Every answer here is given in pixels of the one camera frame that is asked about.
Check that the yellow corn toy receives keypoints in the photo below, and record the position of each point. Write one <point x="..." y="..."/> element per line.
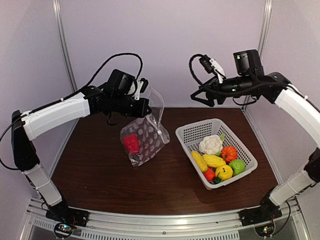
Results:
<point x="199" y="160"/>

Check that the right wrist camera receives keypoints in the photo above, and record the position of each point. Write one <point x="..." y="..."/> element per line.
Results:
<point x="213" y="67"/>

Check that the yellow wrinkled squash toy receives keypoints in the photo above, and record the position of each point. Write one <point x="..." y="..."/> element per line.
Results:
<point x="213" y="161"/>

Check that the orange pumpkin toy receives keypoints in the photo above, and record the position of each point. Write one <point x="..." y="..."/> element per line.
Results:
<point x="229" y="153"/>

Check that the aluminium front rail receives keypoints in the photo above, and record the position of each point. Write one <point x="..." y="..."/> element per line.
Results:
<point x="223" y="225"/>

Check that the aluminium frame post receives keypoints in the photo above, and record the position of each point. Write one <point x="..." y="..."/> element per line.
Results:
<point x="265" y="26"/>
<point x="63" y="44"/>

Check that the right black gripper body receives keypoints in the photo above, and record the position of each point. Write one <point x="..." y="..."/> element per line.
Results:
<point x="243" y="86"/>

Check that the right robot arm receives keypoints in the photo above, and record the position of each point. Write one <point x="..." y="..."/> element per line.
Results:
<point x="280" y="92"/>

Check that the green lettuce leaf toy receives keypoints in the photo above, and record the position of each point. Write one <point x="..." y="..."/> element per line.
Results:
<point x="217" y="180"/>

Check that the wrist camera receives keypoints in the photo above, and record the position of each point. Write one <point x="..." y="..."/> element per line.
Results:
<point x="213" y="67"/>
<point x="137" y="88"/>

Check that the white plastic basket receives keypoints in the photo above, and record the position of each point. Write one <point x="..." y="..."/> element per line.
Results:
<point x="217" y="154"/>

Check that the clear dotted zip bag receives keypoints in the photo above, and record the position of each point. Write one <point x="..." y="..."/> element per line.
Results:
<point x="151" y="134"/>

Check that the left aluminium frame post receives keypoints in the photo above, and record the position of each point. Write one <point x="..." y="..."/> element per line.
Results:
<point x="63" y="44"/>

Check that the green pepper toy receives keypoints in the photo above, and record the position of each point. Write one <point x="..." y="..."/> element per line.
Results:
<point x="238" y="166"/>

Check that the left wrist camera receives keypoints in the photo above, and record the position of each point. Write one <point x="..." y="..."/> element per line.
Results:
<point x="137" y="88"/>

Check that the orange carrot toy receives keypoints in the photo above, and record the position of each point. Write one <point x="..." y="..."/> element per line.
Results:
<point x="209" y="174"/>

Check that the right aluminium frame post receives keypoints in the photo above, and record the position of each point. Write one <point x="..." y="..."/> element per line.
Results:
<point x="265" y="26"/>

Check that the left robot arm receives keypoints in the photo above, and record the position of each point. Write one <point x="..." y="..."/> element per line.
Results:
<point x="29" y="125"/>

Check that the red pepper toy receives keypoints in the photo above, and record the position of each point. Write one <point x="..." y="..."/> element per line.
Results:
<point x="131" y="143"/>

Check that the yellow apple toy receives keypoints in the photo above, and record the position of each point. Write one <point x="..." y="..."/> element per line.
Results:
<point x="224" y="172"/>

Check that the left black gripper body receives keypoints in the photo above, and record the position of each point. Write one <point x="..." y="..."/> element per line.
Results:
<point x="121" y="105"/>

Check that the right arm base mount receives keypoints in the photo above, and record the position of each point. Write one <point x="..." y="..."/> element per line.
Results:
<point x="266" y="212"/>

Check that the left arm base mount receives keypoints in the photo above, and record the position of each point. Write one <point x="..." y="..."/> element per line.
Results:
<point x="67" y="215"/>

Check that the white cauliflower toy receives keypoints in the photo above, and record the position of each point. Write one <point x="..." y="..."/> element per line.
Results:
<point x="211" y="145"/>

